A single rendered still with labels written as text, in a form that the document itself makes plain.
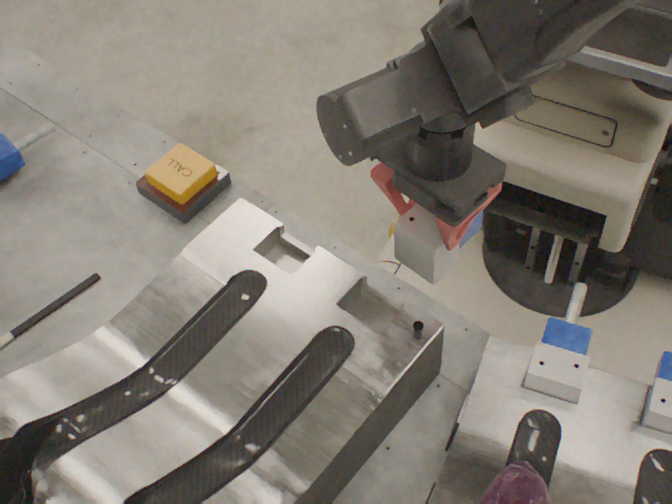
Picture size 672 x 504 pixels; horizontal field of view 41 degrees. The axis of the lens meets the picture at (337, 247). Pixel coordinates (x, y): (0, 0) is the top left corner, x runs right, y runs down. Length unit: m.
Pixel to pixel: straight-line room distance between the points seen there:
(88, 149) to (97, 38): 1.51
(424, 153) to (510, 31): 0.18
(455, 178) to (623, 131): 0.37
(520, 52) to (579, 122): 0.52
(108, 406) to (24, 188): 0.41
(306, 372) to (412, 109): 0.29
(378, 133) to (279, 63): 1.83
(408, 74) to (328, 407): 0.31
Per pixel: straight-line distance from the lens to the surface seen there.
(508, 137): 1.12
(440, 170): 0.73
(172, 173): 1.06
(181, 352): 0.86
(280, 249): 0.93
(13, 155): 1.13
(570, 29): 0.55
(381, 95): 0.64
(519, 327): 1.58
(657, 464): 0.85
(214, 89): 2.42
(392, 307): 0.87
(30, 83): 1.28
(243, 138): 2.27
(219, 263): 0.89
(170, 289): 0.89
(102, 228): 1.07
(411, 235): 0.81
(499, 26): 0.58
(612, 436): 0.85
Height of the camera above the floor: 1.59
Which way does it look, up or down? 52 degrees down
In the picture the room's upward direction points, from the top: 4 degrees counter-clockwise
